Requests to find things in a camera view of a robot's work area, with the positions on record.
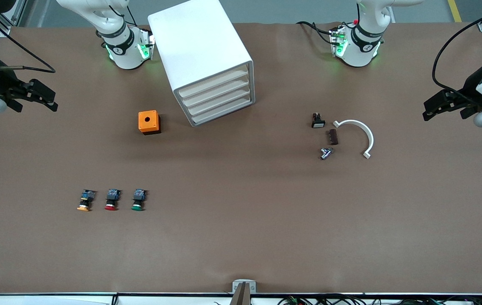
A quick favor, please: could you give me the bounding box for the orange button enclosure box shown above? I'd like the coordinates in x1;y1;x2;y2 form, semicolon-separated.
138;110;161;136

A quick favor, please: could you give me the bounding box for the white curved bracket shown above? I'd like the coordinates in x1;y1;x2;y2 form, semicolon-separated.
333;119;374;160

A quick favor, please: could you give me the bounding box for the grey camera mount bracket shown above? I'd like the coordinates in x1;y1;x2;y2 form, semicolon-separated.
229;280;257;305

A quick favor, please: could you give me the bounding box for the brown table mat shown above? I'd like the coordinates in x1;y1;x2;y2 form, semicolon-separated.
0;21;482;295

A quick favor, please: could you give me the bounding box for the white drawer cabinet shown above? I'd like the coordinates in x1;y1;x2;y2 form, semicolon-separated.
147;0;255;128

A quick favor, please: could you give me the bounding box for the green push button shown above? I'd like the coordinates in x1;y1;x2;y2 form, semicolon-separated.
131;189;147;211

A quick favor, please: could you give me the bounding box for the black base cable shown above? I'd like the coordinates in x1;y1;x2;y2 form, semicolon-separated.
296;20;335;46

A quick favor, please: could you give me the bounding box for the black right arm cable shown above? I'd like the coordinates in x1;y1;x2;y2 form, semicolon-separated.
0;12;56;73

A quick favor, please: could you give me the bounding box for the red push button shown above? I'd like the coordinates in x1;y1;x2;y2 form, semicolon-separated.
105;189;122;211

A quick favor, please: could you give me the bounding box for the yellow push button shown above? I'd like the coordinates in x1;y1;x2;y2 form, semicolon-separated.
77;189;97;212

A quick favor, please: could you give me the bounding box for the cream plastic drawer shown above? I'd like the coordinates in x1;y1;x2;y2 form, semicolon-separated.
190;95;252;125
186;86;252;116

